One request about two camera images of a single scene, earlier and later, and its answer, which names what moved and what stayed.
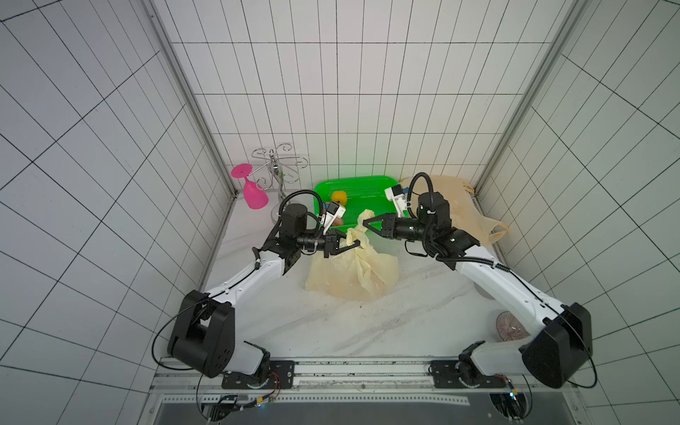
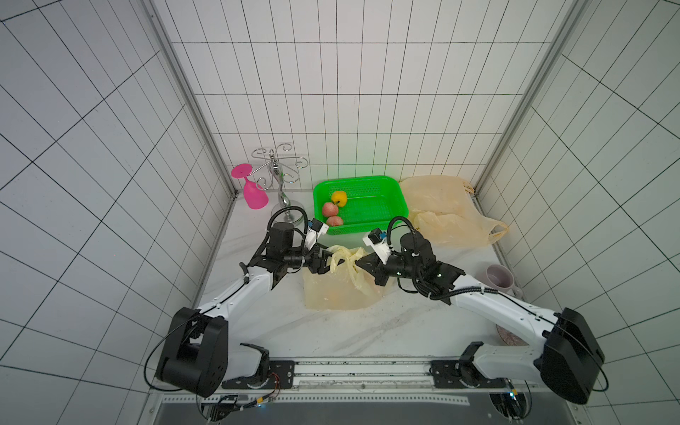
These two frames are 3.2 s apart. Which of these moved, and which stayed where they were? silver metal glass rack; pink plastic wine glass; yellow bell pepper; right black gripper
Moved: right black gripper
Stayed: silver metal glass rack; yellow bell pepper; pink plastic wine glass
